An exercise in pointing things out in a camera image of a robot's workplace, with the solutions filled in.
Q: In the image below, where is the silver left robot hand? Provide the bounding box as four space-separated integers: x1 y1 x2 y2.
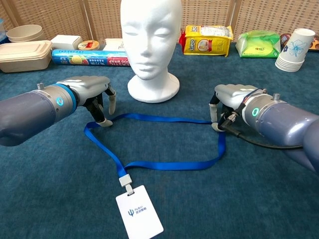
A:
56 76 117 127

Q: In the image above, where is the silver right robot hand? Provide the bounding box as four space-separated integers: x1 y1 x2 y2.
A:
209 84 260 132

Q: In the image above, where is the blue lanyard strap with clip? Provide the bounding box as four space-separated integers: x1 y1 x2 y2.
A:
83 113 226 196

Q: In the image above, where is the white ID badge card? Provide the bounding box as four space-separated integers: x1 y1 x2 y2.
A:
115 185 164 239

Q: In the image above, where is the blue plastic wrap box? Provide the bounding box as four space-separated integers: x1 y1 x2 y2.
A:
51 49 133 67

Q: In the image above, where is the round tin with red label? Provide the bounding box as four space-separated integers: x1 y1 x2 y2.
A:
77 40 100 51

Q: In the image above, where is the small white cardboard box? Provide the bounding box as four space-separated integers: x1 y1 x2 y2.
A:
50 34 83 50

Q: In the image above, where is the green tissue pack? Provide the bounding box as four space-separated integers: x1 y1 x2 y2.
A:
235 30 282 59

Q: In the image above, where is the yellow snack bag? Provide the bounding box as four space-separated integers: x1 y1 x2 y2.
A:
179 24 234 57

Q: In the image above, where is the beige lidded lunch box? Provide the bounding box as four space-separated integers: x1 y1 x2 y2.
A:
0 40 53 73

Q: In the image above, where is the wicker folding screen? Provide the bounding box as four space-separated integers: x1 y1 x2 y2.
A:
0 0 319 48

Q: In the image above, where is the white foam mannequin head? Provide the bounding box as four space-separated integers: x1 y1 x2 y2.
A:
120 0 182 104

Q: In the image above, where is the brown cookie bag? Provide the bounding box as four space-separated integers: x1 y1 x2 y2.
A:
280 33 319 52

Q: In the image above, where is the stack of white paper cups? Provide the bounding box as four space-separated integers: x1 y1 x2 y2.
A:
275 28 316 73

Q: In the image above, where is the beige paper bowl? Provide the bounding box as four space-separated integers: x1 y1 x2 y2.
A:
6 24 45 43

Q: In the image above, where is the teal table cloth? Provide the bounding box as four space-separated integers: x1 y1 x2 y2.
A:
0 41 319 239

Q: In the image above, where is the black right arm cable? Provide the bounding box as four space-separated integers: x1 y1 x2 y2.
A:
218 109 304 150

